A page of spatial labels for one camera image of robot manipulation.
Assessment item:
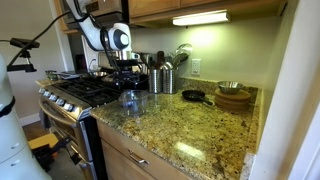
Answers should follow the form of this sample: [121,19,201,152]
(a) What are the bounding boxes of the white wall outlet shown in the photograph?
[191,59,201,75]

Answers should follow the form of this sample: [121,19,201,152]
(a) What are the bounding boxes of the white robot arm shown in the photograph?
[0,0,73,180]

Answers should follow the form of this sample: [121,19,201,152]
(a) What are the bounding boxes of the steel bowl behind stove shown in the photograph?
[89,71,108,79]

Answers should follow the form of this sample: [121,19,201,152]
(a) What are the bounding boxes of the left steel utensil holder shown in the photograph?
[148,69,162,94]

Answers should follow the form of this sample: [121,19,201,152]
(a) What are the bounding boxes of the stacked wooden boards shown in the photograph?
[214,89,251,111]

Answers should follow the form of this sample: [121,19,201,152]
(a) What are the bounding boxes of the clear plastic processor bowl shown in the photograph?
[119,90,148,118]

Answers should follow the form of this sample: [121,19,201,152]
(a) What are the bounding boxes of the under-cabinet light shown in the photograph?
[172,10,231,26]

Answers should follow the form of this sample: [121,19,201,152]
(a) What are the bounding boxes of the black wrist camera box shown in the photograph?
[116,51,140,67]

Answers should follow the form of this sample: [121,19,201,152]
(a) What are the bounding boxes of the wooden lower cabinet drawers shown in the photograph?
[95,119,194,180]

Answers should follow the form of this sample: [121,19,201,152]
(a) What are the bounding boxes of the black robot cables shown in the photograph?
[6,0,149,86]

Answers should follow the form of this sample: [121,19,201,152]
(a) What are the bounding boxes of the small black cast-iron skillet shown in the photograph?
[182,90,212,105]

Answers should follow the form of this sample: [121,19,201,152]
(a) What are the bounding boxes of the black camera on stand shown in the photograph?
[1,38,40,73]

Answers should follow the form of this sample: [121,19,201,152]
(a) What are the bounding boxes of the right steel utensil holder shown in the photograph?
[162,62,177,94]

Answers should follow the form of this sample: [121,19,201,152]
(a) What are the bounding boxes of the wooden upper cabinets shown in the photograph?
[54,0,288,36]

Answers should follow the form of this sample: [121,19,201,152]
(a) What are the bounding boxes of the yellow black tool case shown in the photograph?
[28,133,71,172]

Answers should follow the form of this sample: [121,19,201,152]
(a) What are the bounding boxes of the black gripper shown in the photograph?
[113,70,140,88]

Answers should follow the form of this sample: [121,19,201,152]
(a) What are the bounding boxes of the small steel bowl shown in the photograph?
[218,81,243,94]

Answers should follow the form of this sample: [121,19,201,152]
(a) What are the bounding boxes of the steel over-range microwave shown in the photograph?
[58,0,129,30]

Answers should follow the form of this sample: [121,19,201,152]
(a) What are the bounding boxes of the steel utensil holder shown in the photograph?
[148,69,162,94]
[162,62,177,94]

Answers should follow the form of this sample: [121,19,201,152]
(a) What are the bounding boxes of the stainless steel gas stove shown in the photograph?
[37,51,155,180]

